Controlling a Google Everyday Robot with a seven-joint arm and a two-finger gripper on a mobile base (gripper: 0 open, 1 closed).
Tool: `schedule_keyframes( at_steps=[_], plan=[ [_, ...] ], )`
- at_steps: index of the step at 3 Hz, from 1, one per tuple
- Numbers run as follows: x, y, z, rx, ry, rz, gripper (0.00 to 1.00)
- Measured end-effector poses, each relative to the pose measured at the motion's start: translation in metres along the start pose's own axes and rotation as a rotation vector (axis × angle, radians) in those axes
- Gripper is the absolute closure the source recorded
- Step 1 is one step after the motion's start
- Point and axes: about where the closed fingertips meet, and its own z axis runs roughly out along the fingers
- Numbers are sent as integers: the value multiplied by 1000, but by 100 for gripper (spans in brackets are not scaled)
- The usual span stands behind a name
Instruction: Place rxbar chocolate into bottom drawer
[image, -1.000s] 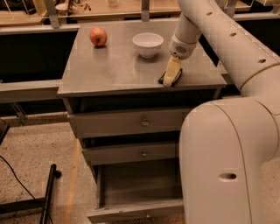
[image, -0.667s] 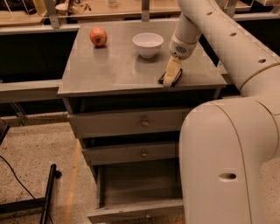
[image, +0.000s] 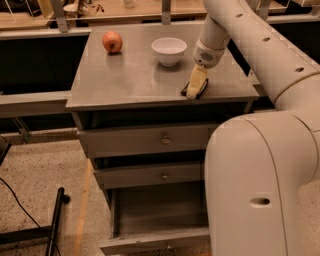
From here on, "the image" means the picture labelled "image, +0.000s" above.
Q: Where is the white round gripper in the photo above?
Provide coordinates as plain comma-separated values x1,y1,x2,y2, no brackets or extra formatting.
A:
186,39,226,99

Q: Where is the black rxbar chocolate wrapper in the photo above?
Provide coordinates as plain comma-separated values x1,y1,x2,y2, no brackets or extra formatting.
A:
180,78,209,99

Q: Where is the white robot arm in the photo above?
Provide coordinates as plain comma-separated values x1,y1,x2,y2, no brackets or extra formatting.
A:
194,0,320,256

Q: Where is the grey metal drawer cabinet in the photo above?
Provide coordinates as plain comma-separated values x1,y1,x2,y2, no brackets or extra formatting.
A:
65,23,260,256

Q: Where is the top grey drawer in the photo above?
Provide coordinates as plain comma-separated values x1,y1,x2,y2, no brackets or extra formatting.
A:
78,123,218,158

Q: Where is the middle grey drawer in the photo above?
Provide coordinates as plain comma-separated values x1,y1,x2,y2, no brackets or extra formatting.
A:
94,161,204,189

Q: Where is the bottom grey open drawer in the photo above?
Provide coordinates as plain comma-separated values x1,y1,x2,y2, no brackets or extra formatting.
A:
101,181,210,256

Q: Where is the white ceramic bowl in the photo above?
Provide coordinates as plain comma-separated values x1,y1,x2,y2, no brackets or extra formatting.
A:
151,37,187,67

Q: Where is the red apple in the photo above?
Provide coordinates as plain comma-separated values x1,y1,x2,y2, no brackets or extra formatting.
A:
102,31,123,54

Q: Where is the wooden background shelf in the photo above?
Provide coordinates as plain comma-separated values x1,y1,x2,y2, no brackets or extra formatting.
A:
0,0,320,30

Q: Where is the grey metal left rail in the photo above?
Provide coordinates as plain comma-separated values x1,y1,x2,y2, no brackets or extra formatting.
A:
0,91,71,118

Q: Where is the black floor cable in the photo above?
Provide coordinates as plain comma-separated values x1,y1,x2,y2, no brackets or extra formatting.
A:
0,176,62,256

